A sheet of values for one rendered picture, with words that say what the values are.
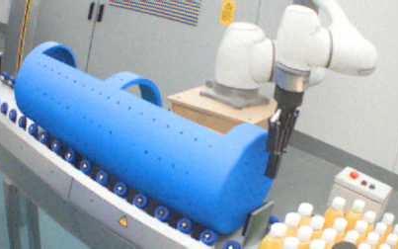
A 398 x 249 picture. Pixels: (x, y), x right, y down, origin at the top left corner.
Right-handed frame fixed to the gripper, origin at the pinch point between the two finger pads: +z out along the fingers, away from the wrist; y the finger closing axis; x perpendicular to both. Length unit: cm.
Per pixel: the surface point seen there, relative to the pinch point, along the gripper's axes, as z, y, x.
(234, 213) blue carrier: 14.0, -6.2, 4.0
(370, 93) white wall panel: 51, 267, 56
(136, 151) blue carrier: 4.3, -16.0, 29.2
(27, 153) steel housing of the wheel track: 29, -15, 82
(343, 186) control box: 8.5, 22.2, -15.1
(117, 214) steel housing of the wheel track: 27.9, -14.5, 35.5
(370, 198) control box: 8.2, 22.1, -26.5
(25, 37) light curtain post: 9, 28, 146
